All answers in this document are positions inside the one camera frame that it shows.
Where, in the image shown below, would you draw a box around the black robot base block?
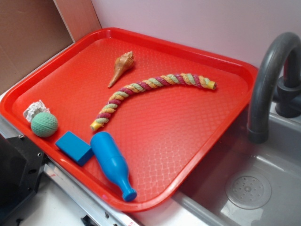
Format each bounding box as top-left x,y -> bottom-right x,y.
0,136 -> 45,225

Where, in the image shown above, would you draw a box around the blue plastic bottle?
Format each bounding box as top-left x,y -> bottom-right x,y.
90,132 -> 137,202

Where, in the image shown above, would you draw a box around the red plastic tray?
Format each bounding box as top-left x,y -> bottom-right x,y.
0,28 -> 257,212

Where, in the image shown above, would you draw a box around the tan spiral seashell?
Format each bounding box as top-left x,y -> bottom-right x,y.
108,51 -> 135,88

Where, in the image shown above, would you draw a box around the blue rectangular block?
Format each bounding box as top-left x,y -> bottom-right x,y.
55,131 -> 94,166

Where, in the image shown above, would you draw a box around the green dimpled ball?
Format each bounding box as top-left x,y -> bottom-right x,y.
31,112 -> 58,137

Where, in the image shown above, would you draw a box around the white crumpled paper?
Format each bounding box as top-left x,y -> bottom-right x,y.
23,100 -> 50,123

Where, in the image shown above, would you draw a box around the grey toy sink basin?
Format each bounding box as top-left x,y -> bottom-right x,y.
174,110 -> 301,226

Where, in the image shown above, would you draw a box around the grey curved faucet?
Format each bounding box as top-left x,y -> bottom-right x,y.
247,32 -> 301,144

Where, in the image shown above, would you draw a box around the brown cardboard panel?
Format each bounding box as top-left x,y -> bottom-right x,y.
0,0 -> 101,93

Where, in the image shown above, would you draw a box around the dark faucet handle knob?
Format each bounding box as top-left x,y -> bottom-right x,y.
276,50 -> 301,118

